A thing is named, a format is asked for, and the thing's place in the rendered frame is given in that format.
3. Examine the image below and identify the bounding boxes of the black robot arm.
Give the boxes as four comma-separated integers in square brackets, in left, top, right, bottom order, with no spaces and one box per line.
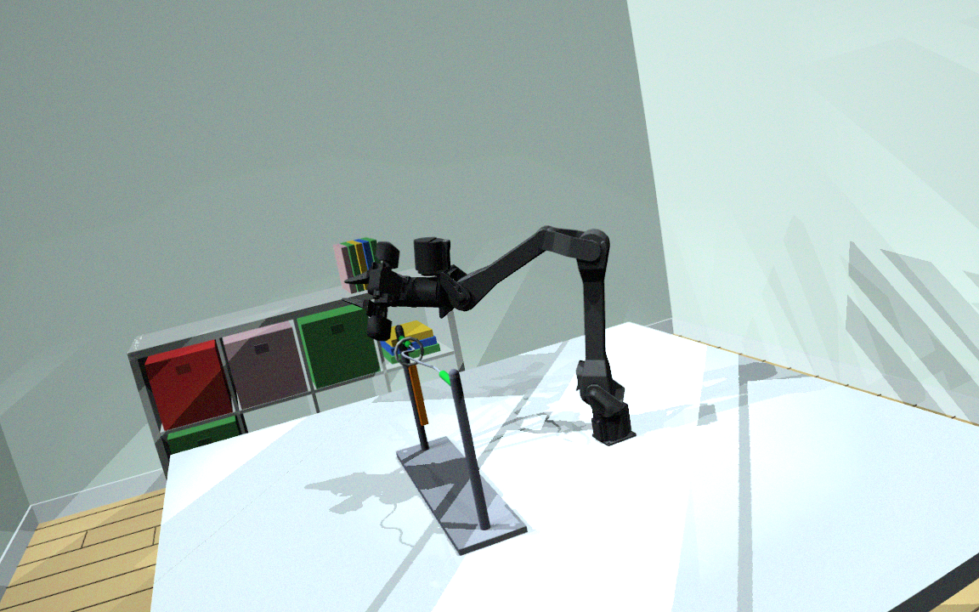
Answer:
[367,225,637,446]

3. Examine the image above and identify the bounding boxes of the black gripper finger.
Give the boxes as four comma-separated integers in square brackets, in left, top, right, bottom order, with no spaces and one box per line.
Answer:
[342,297,374,317]
[344,262,376,284]

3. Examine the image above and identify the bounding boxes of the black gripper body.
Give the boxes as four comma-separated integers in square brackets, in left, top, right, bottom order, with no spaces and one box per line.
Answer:
[367,241,417,342]

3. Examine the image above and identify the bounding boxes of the orange handle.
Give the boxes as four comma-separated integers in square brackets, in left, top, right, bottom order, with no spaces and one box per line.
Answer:
[393,337,428,426]

